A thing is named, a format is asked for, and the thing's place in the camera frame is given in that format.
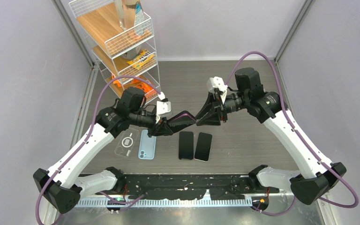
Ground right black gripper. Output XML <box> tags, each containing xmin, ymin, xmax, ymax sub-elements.
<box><xmin>195</xmin><ymin>90</ymin><xmax>249</xmax><ymax>126</ymax></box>

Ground black phone case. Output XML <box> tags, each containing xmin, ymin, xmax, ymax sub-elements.
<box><xmin>167</xmin><ymin>111</ymin><xmax>196</xmax><ymax>128</ymax></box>

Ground light blue phone case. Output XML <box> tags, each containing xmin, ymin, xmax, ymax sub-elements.
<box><xmin>138</xmin><ymin>130</ymin><xmax>157</xmax><ymax>160</ymax></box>

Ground clear phone case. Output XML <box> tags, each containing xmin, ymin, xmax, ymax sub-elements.
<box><xmin>114</xmin><ymin>128</ymin><xmax>140</xmax><ymax>158</ymax></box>

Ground black phone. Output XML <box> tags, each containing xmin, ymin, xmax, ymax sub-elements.
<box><xmin>194</xmin><ymin>132</ymin><xmax>213</xmax><ymax>162</ymax></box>

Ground purple phone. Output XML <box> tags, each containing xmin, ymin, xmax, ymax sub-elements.
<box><xmin>171</xmin><ymin>112</ymin><xmax>196</xmax><ymax>121</ymax></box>

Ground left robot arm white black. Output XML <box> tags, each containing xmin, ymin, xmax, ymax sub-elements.
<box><xmin>33</xmin><ymin>88</ymin><xmax>171</xmax><ymax>214</ymax></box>

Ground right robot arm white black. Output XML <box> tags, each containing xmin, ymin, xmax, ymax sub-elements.
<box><xmin>196</xmin><ymin>67</ymin><xmax>346</xmax><ymax>205</ymax></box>

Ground orange snack packs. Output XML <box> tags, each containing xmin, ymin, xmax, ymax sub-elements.
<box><xmin>110</xmin><ymin>79</ymin><xmax>158</xmax><ymax>103</ymax></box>

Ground yellow snack bag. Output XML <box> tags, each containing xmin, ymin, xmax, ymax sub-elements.
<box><xmin>127</xmin><ymin>49</ymin><xmax>155</xmax><ymax>70</ymax></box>

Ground blue white bottle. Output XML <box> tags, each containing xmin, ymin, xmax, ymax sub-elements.
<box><xmin>134</xmin><ymin>1</ymin><xmax>145</xmax><ymax>36</ymax></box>

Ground clear bottle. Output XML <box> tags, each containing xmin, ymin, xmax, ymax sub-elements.
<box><xmin>114</xmin><ymin>0</ymin><xmax>127</xmax><ymax>31</ymax></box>

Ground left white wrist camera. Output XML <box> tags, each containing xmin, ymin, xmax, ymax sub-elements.
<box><xmin>156</xmin><ymin>101</ymin><xmax>172</xmax><ymax>123</ymax></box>

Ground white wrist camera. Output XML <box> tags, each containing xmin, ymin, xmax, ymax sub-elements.
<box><xmin>207</xmin><ymin>76</ymin><xmax>228</xmax><ymax>103</ymax></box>
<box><xmin>156</xmin><ymin>101</ymin><xmax>172</xmax><ymax>123</ymax></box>

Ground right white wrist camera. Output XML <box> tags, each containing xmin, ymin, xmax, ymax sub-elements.
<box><xmin>207</xmin><ymin>76</ymin><xmax>228</xmax><ymax>103</ymax></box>

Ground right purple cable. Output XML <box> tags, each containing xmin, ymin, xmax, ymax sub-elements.
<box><xmin>225</xmin><ymin>51</ymin><xmax>360</xmax><ymax>216</ymax></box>

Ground purple cable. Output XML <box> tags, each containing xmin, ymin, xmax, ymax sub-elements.
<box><xmin>35</xmin><ymin>75</ymin><xmax>166</xmax><ymax>225</ymax></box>
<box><xmin>225</xmin><ymin>51</ymin><xmax>360</xmax><ymax>216</ymax></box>

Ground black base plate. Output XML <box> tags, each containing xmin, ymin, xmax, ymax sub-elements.
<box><xmin>105</xmin><ymin>174</ymin><xmax>279</xmax><ymax>200</ymax></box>

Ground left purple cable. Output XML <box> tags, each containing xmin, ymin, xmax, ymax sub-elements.
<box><xmin>35</xmin><ymin>75</ymin><xmax>166</xmax><ymax>225</ymax></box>

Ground white wire shelf rack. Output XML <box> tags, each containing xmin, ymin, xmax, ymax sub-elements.
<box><xmin>69</xmin><ymin>0</ymin><xmax>160</xmax><ymax>89</ymax></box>

